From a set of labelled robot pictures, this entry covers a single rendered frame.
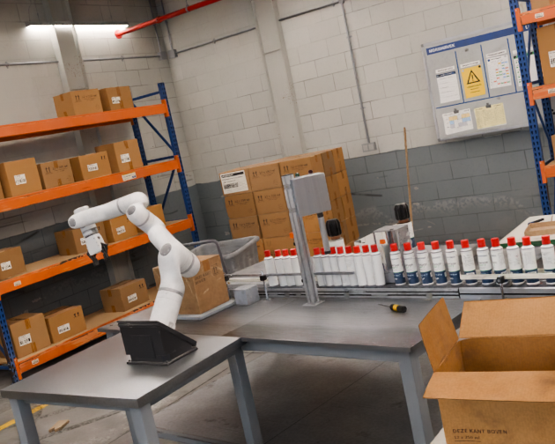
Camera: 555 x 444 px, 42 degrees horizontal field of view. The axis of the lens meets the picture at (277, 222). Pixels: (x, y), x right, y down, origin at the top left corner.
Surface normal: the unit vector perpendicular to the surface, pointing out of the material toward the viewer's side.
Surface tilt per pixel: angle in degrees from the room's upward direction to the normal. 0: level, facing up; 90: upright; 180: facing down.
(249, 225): 89
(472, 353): 90
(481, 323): 38
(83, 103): 90
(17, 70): 90
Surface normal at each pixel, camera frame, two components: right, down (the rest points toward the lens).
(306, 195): 0.22, 0.08
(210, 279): 0.78, -0.08
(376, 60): -0.55, 0.22
